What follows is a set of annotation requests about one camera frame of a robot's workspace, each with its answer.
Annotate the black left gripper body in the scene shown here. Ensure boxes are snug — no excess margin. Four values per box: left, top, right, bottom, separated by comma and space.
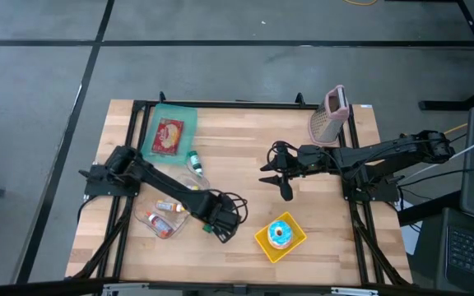
198, 192, 243, 231

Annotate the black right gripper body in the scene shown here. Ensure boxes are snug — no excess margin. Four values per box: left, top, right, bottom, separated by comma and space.
276, 143, 318, 178

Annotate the toy donut blue frosting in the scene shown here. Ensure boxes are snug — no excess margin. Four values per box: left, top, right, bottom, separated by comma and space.
267, 220, 294, 251

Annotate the green paint bottle white cap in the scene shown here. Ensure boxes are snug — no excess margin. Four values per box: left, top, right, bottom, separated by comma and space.
186, 150, 204, 178

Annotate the red paint bottle white cap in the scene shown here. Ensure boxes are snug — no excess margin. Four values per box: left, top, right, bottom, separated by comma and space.
145, 210, 176, 239

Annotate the clear plastic container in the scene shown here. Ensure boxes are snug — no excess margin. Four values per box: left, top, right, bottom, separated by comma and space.
133, 172, 212, 240

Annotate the red packet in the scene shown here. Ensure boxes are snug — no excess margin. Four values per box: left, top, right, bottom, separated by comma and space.
151, 118, 185, 156

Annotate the yellow plastic slotted basket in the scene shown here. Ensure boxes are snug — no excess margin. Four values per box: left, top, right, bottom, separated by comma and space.
253, 210, 308, 265

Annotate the teal plastic tray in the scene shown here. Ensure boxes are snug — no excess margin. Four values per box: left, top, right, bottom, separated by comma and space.
140, 102, 199, 166

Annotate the black table leg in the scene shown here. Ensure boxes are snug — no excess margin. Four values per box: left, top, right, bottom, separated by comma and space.
417, 0, 474, 112

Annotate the dark desk with keyboard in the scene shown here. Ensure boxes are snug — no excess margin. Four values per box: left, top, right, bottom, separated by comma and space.
411, 207, 474, 296

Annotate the black keyboard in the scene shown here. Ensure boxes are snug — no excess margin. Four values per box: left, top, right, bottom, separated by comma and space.
445, 224, 474, 285

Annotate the metal box grater pink handle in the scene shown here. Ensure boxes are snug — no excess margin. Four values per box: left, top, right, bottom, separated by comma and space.
307, 84, 351, 147

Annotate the black aluminium table frame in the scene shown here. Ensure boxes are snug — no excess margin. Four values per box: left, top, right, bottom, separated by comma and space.
66, 90, 413, 296

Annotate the white cable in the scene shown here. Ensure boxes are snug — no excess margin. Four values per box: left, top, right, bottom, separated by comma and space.
401, 129, 474, 182

